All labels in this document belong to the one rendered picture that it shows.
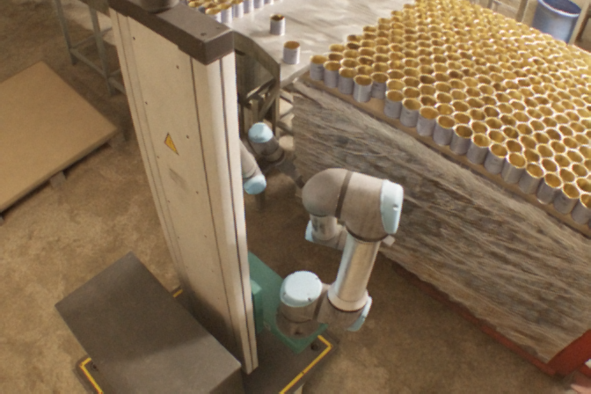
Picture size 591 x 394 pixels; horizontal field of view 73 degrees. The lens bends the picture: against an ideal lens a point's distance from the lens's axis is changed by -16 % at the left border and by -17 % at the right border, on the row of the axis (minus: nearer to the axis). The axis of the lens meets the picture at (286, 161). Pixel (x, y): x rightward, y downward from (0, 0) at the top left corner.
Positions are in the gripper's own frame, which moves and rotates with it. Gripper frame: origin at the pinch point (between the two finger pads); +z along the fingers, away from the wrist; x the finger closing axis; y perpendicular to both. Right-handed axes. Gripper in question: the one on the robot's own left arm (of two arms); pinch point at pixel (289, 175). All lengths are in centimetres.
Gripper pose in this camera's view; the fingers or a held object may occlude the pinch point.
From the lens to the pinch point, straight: 191.4
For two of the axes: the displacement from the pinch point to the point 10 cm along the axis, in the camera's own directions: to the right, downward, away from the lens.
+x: -6.2, -4.7, 6.3
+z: 3.7, 5.4, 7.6
